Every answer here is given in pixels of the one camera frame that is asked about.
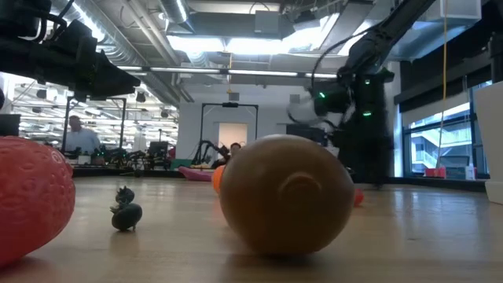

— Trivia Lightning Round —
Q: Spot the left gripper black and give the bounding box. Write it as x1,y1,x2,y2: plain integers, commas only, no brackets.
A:
0,19,141,99

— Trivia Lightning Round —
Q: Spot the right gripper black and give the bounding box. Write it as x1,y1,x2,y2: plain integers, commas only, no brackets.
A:
312,80,354,119

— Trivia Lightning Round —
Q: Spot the brown oval toy potato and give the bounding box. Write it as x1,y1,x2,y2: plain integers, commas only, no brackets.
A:
218,134,356,255

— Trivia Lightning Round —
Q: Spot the dark toy berry with stem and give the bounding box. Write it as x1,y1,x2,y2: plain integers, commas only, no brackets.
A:
109,186,144,233

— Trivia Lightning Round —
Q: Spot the orange toy mandarin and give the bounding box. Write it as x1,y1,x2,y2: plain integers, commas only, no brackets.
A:
211,164,227,194

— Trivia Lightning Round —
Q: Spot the large red toy strawberry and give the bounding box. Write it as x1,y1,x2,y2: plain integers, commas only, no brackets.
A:
0,135,76,268

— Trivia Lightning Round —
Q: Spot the person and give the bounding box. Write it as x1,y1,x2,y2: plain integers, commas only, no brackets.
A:
64,115,101,156
222,141,243,166

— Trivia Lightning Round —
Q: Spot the long LED light bar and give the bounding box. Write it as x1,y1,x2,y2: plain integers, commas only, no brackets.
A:
117,65,339,79

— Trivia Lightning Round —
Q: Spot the black computer monitor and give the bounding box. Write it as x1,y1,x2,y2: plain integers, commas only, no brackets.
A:
148,141,169,158
0,113,21,138

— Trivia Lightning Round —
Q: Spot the purple folded cloth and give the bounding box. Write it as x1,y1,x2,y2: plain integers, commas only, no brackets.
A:
178,165,216,182

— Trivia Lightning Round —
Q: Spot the white panel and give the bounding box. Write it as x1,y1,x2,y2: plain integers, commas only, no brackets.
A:
473,80,503,205

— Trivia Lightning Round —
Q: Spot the black gantry frame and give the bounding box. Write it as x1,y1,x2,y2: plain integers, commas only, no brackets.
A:
61,96,127,153
199,102,259,166

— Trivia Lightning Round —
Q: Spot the yellow hanging cord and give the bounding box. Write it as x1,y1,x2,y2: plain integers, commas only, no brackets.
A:
436,0,449,158

